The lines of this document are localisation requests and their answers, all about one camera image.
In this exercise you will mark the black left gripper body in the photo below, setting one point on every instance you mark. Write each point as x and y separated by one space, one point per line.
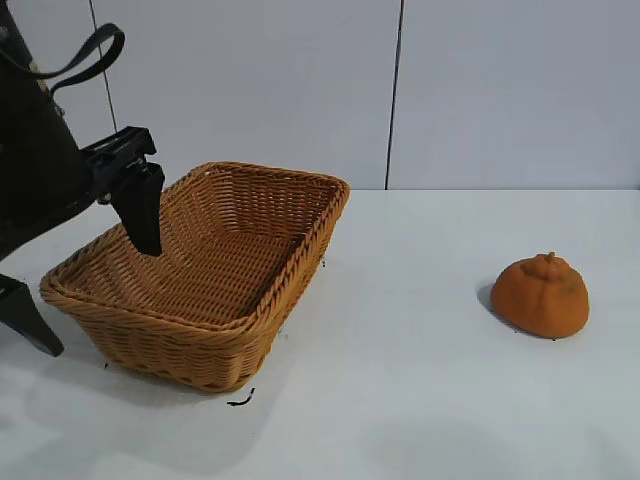
40 170

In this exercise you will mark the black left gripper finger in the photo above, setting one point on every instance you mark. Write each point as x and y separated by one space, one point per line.
142 210
30 320

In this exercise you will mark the woven wicker rectangular basket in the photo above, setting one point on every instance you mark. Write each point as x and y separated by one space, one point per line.
225 290

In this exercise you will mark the orange pumpkin-shaped bread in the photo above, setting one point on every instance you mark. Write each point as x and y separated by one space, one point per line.
542 305

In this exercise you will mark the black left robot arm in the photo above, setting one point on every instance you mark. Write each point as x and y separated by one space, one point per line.
10 30

